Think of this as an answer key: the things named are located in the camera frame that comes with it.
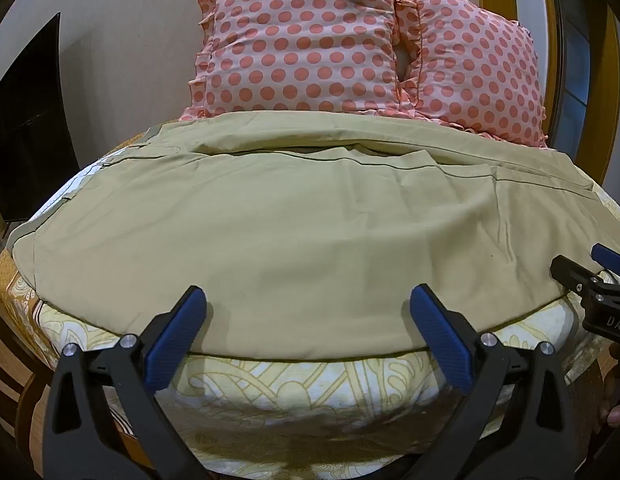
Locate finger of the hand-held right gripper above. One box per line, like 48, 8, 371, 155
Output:
550, 254, 607, 297
591, 243, 620, 277

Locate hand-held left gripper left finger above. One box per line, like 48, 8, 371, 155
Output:
49, 285, 211, 480

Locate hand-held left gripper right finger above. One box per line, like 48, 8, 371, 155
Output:
409, 283, 574, 480

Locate khaki pants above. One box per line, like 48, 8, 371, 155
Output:
12, 111, 598, 362

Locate person's right hand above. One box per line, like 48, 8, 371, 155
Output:
596, 342, 620, 433

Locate yellow patterned bed sheet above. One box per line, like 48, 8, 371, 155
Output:
0, 130, 620, 480

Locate pink polka dot pillow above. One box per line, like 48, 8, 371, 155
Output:
395, 0, 552, 149
180, 0, 427, 122

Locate black television screen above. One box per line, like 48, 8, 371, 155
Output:
0, 12, 80, 225

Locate wooden bed frame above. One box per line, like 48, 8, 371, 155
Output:
0, 207, 58, 463

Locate yellow wooden door frame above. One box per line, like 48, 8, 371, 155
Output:
477, 0, 620, 188

